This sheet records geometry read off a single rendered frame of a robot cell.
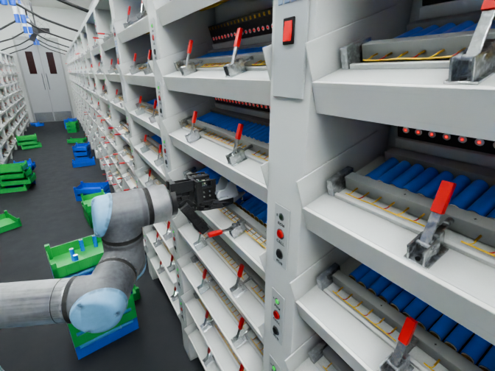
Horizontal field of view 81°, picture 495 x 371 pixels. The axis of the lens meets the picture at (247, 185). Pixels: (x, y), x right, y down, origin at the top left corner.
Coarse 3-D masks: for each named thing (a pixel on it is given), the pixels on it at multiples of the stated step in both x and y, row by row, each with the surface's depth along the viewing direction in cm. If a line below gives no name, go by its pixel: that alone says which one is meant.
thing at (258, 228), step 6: (228, 210) 82; (234, 210) 79; (240, 210) 78; (234, 216) 79; (240, 216) 76; (246, 216) 75; (234, 222) 77; (246, 222) 74; (252, 222) 72; (258, 222) 72; (252, 228) 72; (258, 228) 70; (264, 228) 69; (264, 234) 67
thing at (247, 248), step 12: (180, 168) 108; (192, 168) 109; (204, 216) 88; (216, 216) 83; (228, 216) 81; (216, 228) 82; (228, 240) 75; (240, 240) 72; (252, 240) 70; (240, 252) 71; (252, 252) 67; (264, 252) 59; (252, 264) 67; (264, 264) 60; (264, 276) 63
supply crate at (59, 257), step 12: (84, 240) 148; (48, 252) 137; (60, 252) 142; (84, 252) 144; (96, 252) 144; (60, 264) 135; (72, 264) 128; (84, 264) 132; (96, 264) 136; (60, 276) 127
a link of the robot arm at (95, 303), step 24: (120, 264) 62; (0, 288) 56; (24, 288) 56; (48, 288) 56; (72, 288) 56; (96, 288) 55; (120, 288) 58; (0, 312) 54; (24, 312) 54; (48, 312) 55; (72, 312) 53; (96, 312) 54; (120, 312) 56
